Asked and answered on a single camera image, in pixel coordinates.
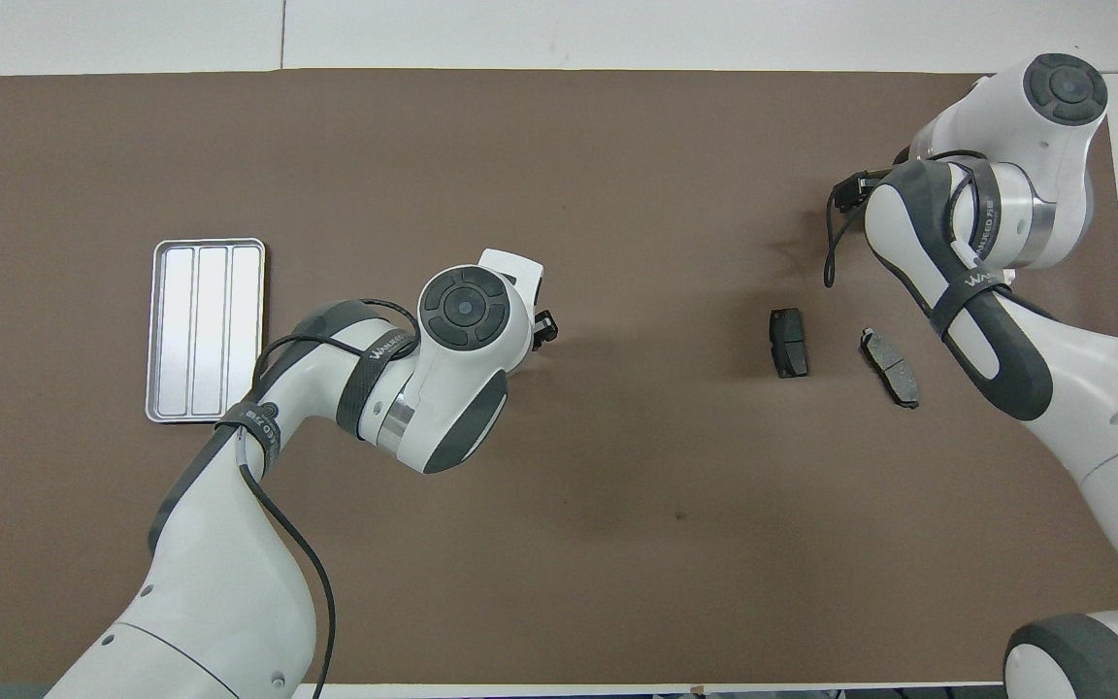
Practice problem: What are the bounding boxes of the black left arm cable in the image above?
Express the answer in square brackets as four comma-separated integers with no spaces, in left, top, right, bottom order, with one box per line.
[214,296,424,699]

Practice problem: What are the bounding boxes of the brown table mat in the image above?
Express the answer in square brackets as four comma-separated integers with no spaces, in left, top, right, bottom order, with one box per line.
[0,68,1118,685]

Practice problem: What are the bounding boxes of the long grey brake pad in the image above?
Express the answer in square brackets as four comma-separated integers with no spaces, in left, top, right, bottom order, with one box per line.
[859,327,921,410]

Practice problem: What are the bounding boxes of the short grey brake pad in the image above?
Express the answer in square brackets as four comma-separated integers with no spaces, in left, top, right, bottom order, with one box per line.
[769,308,809,380]

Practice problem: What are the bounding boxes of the silver metal tray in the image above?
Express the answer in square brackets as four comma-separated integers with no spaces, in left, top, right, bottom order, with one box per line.
[145,237,267,424]

